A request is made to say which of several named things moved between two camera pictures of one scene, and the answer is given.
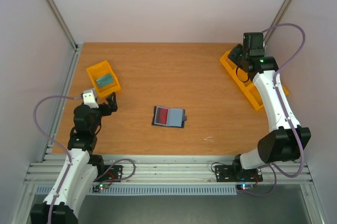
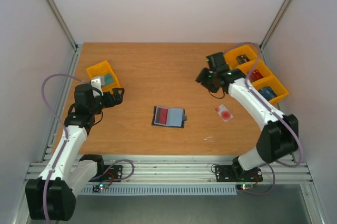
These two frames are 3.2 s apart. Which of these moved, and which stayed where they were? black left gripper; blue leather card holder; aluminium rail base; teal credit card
Moved: black left gripper
Stayed: blue leather card holder; teal credit card; aluminium rail base
